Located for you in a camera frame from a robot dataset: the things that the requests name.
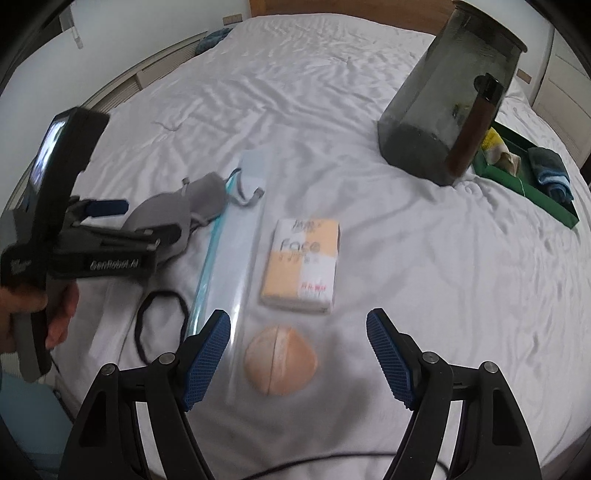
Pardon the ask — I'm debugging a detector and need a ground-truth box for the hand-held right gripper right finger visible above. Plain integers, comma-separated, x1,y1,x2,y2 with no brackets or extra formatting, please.
366,308,543,480

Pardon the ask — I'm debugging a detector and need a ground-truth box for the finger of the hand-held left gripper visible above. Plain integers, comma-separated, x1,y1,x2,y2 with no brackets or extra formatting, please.
69,198,131,221
88,223,184,254

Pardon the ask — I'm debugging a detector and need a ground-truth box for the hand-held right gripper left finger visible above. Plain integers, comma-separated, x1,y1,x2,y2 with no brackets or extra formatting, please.
60,309,232,480

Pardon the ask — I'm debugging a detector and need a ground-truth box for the grey bra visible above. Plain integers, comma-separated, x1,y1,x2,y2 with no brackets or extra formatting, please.
122,172,266,266

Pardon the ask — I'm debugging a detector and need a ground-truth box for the beige round foam pad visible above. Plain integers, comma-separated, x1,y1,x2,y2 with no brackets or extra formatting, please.
244,325,320,396

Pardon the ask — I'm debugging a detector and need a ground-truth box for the clear zip bag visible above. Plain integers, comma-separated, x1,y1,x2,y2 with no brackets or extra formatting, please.
187,150,269,407

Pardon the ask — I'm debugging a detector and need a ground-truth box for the orange and white tissue pack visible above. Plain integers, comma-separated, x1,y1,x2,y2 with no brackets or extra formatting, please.
259,217,342,315

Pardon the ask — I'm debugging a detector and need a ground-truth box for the green tray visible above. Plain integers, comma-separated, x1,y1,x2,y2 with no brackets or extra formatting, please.
471,122,580,229

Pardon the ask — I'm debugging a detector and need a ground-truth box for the person's left hand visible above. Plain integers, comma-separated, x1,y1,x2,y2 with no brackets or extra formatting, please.
0,281,80,354

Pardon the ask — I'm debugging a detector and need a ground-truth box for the black hair band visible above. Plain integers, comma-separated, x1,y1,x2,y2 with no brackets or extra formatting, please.
135,290,191,365

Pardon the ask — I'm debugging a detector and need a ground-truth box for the light blue clothing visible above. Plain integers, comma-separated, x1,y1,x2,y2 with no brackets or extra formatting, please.
0,369,70,480

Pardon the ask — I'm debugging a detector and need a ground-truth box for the teal cloth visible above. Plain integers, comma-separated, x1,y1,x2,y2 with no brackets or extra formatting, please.
196,28,234,54

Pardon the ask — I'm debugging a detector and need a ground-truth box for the bed with white sheet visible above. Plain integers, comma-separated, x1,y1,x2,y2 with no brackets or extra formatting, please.
0,9,591,480

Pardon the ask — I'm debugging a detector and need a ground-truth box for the beige sock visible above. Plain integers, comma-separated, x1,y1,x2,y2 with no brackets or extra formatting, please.
494,152,523,177

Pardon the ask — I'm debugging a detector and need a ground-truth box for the yellow sock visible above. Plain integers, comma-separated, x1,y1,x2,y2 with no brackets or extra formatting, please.
480,128,509,162

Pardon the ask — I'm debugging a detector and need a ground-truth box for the blue folded towel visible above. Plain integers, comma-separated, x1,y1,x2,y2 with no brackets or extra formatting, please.
529,147,573,204

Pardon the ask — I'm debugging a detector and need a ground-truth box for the wooden headboard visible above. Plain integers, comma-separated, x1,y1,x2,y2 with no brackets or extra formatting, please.
249,0,455,35

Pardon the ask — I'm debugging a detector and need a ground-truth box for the white wardrobe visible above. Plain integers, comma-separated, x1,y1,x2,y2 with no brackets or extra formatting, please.
531,18,591,167

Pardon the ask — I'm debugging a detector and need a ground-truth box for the black cable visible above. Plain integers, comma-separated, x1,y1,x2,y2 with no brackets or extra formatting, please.
152,453,451,480

